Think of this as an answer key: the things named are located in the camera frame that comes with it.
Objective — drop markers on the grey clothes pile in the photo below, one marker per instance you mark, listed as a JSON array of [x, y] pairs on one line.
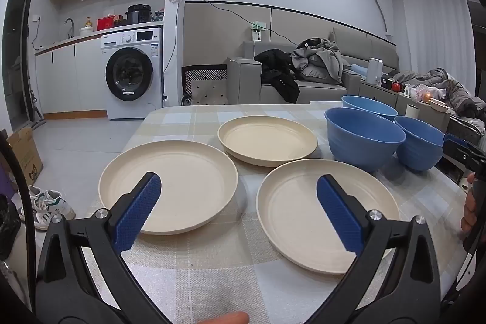
[[322, 62]]

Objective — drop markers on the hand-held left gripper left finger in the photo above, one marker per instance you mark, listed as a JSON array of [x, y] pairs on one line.
[[138, 212]]

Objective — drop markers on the clear plastic bag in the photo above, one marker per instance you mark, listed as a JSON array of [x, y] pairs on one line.
[[429, 91]]

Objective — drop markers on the cream plate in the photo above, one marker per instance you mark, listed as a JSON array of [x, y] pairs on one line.
[[265, 138], [182, 176], [296, 217]]

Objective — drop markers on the person's left hand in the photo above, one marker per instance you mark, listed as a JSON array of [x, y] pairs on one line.
[[227, 318]]

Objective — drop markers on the grey sofa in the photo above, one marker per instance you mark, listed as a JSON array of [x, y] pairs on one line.
[[245, 81]]

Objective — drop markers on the dark wooden cabinet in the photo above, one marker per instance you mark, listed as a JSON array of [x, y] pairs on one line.
[[478, 43]]

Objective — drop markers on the red box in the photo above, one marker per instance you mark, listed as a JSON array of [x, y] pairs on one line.
[[109, 23]]

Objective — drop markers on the beige box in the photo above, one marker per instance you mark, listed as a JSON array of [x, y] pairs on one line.
[[440, 105]]

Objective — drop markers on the stick vacuum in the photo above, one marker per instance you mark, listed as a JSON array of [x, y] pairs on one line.
[[37, 107]]

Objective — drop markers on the light blue cushion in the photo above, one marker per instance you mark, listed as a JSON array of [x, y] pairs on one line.
[[359, 69]]

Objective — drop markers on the small white basin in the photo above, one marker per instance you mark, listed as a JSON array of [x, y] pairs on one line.
[[87, 31]]

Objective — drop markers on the white humidifier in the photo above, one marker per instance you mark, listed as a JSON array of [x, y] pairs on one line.
[[374, 71]]

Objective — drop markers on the metal kitchen faucet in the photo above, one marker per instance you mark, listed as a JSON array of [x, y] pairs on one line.
[[71, 24]]

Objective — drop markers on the white curtain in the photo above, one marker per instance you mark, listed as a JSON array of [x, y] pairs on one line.
[[433, 35]]

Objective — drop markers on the red round object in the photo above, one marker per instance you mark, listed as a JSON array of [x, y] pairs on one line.
[[396, 86]]

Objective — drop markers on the grey blanket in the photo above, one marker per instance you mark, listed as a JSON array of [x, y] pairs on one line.
[[455, 88]]

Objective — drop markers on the small black box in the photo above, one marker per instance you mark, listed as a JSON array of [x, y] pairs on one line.
[[387, 82]]

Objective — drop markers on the white kitchen base cabinet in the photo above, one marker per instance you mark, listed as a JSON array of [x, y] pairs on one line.
[[68, 77]]

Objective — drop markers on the black pressure cooker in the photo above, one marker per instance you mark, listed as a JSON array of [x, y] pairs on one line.
[[138, 14]]

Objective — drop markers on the cardboard box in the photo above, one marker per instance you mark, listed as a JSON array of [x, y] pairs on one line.
[[26, 157]]

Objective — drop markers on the yellow bottle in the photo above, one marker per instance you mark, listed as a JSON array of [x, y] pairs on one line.
[[89, 22]]

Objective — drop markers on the white sneaker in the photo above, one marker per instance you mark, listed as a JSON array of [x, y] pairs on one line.
[[55, 208], [28, 202]]

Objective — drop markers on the blue bowl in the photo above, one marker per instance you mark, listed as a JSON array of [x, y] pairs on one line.
[[360, 141], [421, 145], [374, 105]]

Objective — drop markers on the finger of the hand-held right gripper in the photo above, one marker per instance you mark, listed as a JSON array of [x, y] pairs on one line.
[[457, 139], [465, 156]]

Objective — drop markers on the black plastic bag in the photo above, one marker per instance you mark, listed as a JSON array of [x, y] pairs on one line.
[[8, 229]]

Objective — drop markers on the person's right hand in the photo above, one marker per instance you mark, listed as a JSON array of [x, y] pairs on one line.
[[469, 208]]

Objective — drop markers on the white washing machine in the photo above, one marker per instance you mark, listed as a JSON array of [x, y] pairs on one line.
[[133, 39]]

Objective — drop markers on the checked beige tablecloth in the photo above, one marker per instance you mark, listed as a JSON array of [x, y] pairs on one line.
[[212, 271]]

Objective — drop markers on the black jacket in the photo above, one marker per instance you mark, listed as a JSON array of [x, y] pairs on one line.
[[277, 77]]

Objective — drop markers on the black white patterned mat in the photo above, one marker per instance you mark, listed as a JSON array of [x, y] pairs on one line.
[[207, 85]]

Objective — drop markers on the wall socket with green plug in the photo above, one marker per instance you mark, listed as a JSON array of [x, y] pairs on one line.
[[256, 31]]

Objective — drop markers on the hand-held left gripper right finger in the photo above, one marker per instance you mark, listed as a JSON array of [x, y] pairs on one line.
[[340, 214]]

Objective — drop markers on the white marble coffee table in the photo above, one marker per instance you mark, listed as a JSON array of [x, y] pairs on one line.
[[322, 103]]

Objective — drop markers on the cream cup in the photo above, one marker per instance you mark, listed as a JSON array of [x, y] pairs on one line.
[[412, 112]]

